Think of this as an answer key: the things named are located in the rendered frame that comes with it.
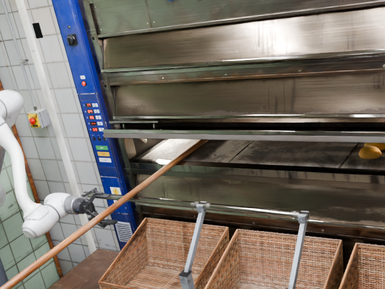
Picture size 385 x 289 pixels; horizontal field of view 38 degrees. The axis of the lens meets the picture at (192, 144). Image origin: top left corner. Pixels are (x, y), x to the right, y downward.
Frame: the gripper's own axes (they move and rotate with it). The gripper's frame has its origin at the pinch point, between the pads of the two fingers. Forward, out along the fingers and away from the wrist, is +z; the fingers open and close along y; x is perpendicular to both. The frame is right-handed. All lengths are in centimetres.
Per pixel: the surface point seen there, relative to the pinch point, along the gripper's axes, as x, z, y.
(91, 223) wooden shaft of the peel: 14.4, 1.6, -0.6
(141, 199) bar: -15.5, 5.6, 2.2
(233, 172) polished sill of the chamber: -53, 36, 4
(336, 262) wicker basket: -41, 88, 40
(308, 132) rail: -39, 84, -24
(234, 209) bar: -16, 56, 2
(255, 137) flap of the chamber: -38, 59, -21
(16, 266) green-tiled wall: -21, -121, 65
